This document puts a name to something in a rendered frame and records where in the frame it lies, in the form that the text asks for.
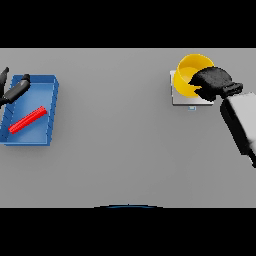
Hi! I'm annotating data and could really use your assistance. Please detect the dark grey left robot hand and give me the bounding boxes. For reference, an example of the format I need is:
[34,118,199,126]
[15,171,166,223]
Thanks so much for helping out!
[0,66,32,109]

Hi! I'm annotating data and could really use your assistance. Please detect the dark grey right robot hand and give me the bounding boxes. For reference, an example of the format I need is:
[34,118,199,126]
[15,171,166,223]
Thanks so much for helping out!
[188,66,244,102]

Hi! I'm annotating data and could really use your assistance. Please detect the yellow bowl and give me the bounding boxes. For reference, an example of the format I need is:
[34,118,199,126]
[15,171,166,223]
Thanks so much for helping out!
[173,53,215,98]

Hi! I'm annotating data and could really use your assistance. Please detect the red beaker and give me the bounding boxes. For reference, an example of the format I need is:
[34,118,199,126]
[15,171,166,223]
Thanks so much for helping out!
[8,105,48,135]

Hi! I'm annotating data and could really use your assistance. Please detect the pale square measuring scale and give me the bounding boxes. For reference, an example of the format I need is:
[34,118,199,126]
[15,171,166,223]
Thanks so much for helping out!
[169,69,215,111]

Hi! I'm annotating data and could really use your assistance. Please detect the blue tray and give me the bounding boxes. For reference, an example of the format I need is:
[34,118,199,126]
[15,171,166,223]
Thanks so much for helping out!
[0,74,60,147]

